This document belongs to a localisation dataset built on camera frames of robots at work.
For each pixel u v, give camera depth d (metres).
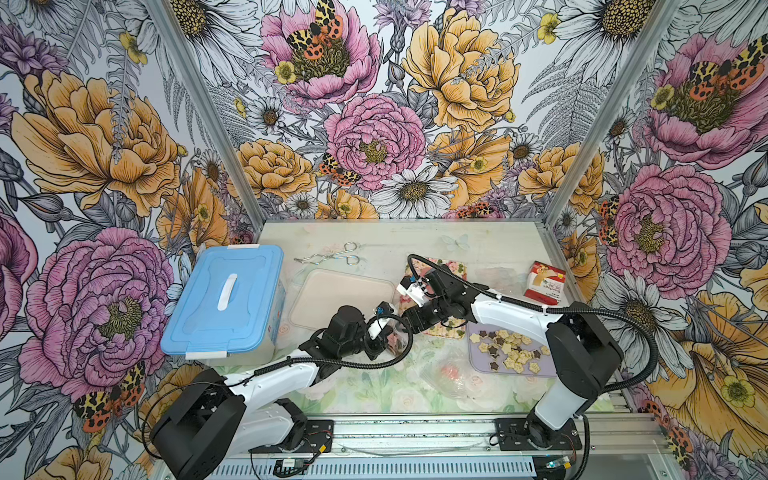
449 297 0.70
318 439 0.75
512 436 0.74
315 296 0.99
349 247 1.15
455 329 0.92
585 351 0.46
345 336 0.66
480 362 0.86
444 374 0.83
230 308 0.78
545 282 0.99
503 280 1.05
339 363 0.58
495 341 0.89
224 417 0.41
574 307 0.50
